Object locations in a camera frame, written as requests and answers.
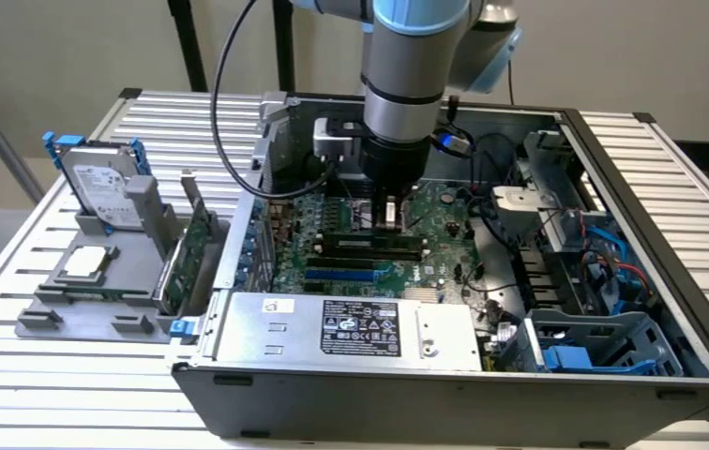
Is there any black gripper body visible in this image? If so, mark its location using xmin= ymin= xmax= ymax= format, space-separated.
xmin=362 ymin=135 xmax=430 ymax=200

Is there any blue disk caddy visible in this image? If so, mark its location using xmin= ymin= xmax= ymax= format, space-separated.
xmin=41 ymin=131 xmax=153 ymax=226

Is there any green RAM stick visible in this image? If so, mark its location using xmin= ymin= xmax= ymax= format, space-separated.
xmin=324 ymin=233 xmax=428 ymax=251

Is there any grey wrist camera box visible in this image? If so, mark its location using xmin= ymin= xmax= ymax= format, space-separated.
xmin=312 ymin=117 xmax=370 ymax=163

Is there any green motherboard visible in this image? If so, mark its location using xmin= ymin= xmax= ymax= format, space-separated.
xmin=264 ymin=179 xmax=487 ymax=329

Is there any blue USB connector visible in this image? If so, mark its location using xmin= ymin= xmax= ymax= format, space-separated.
xmin=430 ymin=132 xmax=475 ymax=155

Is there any black tripod leg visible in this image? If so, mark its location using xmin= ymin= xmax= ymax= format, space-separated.
xmin=165 ymin=0 xmax=211 ymax=93

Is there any green graphics card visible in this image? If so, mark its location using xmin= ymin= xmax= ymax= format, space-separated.
xmin=152 ymin=170 xmax=220 ymax=316

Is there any black RAM slot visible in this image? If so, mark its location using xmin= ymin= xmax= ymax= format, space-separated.
xmin=315 ymin=247 xmax=424 ymax=263

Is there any silver CPU chip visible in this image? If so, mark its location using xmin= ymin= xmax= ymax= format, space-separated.
xmin=59 ymin=244 xmax=111 ymax=278

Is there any silver hard disk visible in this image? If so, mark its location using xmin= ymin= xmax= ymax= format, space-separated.
xmin=56 ymin=145 xmax=151 ymax=233

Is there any grey parts rack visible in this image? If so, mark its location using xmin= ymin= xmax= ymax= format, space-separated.
xmin=12 ymin=175 xmax=232 ymax=345

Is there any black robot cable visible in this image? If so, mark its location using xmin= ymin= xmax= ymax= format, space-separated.
xmin=211 ymin=0 xmax=338 ymax=198

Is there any metal drive cage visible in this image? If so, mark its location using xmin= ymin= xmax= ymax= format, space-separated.
xmin=490 ymin=129 xmax=606 ymax=254

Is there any silver CPU socket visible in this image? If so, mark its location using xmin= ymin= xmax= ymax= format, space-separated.
xmin=339 ymin=196 xmax=378 ymax=231

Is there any black open PC case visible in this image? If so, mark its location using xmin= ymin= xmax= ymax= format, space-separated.
xmin=169 ymin=91 xmax=709 ymax=444

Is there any blue expansion slot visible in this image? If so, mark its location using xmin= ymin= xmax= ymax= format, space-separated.
xmin=303 ymin=267 xmax=376 ymax=283

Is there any silver power supply unit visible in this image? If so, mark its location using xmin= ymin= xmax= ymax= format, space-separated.
xmin=200 ymin=292 xmax=482 ymax=371

